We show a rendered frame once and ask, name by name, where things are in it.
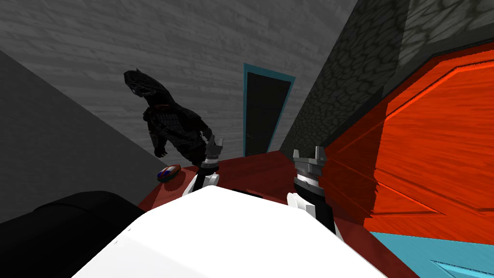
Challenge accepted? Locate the orange-red panelled door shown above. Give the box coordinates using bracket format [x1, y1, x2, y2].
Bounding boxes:
[323, 48, 494, 246]

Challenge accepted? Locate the teal panelled door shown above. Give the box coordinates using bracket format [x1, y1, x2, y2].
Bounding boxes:
[369, 231, 494, 278]

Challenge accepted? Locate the dark door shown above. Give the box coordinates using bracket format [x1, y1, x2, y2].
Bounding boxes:
[245, 71, 293, 157]

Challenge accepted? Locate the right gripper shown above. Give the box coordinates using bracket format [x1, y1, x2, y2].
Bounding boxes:
[292, 145, 328, 176]

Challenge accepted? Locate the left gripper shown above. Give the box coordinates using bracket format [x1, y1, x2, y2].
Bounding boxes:
[204, 135, 224, 158]

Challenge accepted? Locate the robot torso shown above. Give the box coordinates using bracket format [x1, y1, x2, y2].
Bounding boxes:
[71, 185, 387, 278]

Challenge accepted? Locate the black dinosaur figure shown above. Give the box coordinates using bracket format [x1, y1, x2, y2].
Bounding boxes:
[123, 68, 215, 167]

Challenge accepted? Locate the small red and blue object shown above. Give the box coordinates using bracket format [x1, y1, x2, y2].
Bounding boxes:
[156, 164, 182, 183]

